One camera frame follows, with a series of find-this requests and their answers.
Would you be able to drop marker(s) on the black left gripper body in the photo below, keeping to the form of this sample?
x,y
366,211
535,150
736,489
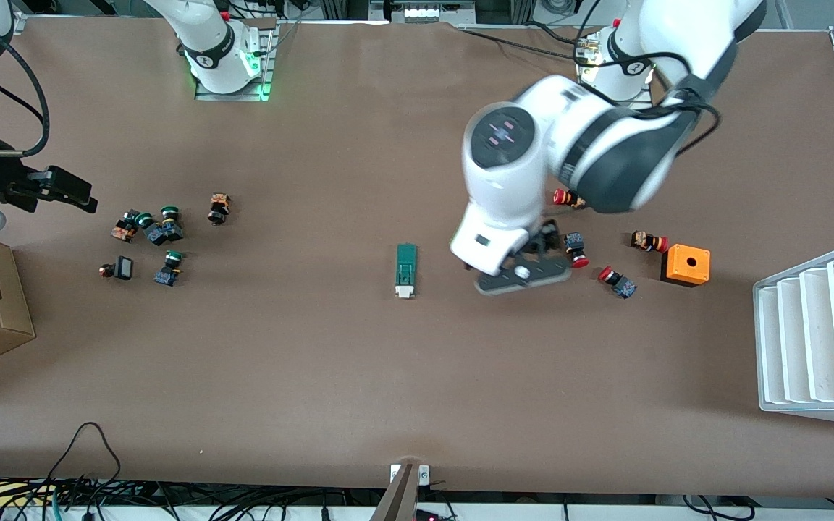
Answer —
x,y
549,236

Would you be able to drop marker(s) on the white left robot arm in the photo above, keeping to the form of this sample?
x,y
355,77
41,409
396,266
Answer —
x,y
504,188

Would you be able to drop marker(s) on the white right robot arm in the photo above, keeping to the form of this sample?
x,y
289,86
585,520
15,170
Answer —
x,y
214,51

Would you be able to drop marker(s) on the red mushroom button blue block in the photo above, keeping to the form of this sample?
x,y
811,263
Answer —
x,y
578,250
621,284

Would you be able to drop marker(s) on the red mushroom button orange block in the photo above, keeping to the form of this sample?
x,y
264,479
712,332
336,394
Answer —
x,y
647,240
560,197

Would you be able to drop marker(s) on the red pilot light black housing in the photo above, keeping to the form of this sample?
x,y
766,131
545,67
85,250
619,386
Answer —
x,y
124,268

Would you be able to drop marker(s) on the green push button blue block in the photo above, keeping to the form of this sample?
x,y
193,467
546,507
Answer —
x,y
155,234
173,230
168,273

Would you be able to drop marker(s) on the brown table cover mat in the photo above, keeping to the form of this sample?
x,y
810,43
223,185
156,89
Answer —
x,y
417,376

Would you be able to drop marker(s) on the white light strip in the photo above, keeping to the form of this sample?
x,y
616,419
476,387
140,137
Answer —
x,y
420,13

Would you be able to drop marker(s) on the white stepped tray rack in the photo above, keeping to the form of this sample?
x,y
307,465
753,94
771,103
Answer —
x,y
815,340

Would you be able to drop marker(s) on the black device red light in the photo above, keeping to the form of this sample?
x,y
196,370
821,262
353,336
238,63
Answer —
x,y
428,515

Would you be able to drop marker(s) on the yellow label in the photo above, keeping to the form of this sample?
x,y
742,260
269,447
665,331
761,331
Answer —
x,y
19,493

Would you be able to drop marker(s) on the orange button enclosure box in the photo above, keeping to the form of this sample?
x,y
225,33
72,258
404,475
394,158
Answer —
x,y
696,271

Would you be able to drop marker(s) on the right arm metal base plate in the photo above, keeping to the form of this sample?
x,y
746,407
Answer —
x,y
232,96

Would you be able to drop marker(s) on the silver corner bracket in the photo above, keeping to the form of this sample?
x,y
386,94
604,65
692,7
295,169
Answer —
x,y
424,475
395,474

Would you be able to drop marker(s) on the aluminium camera post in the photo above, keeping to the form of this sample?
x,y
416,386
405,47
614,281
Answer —
x,y
401,501

